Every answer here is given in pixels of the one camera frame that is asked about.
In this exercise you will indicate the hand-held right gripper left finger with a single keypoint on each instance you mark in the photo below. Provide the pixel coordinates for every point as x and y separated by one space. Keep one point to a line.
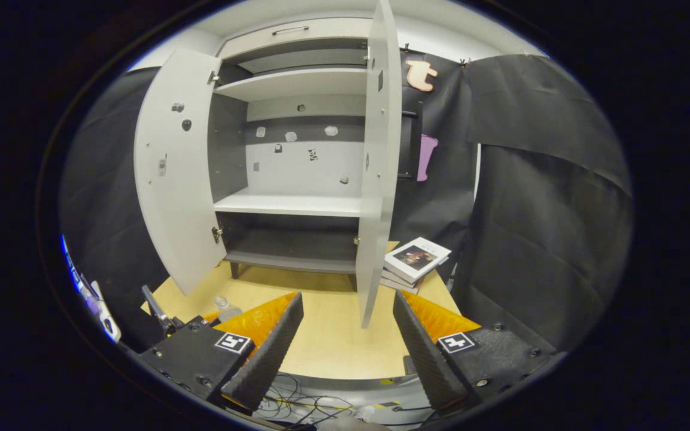
267 359

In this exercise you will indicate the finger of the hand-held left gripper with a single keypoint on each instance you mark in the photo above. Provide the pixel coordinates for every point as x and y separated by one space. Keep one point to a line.
159 311
210 317

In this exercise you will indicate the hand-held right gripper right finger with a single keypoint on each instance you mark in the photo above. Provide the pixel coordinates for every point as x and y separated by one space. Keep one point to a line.
425 359

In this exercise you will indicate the clear bottle with green label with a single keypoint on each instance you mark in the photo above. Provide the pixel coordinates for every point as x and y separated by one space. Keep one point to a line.
225 310

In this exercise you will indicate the white door with camera sticker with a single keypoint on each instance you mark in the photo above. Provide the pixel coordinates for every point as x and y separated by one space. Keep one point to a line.
186 227

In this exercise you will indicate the white door with headphones sticker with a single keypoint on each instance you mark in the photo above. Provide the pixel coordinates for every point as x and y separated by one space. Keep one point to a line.
374 239

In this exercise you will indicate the white and grey cabinet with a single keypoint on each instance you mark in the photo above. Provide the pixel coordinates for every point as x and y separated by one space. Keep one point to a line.
291 203

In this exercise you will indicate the white and blue object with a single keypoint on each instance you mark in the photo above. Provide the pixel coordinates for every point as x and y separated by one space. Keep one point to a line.
105 317

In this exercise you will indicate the white book with dark picture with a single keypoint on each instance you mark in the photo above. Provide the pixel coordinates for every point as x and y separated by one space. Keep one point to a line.
419 257

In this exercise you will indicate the black backdrop cloth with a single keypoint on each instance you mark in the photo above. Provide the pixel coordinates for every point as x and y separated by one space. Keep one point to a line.
530 209

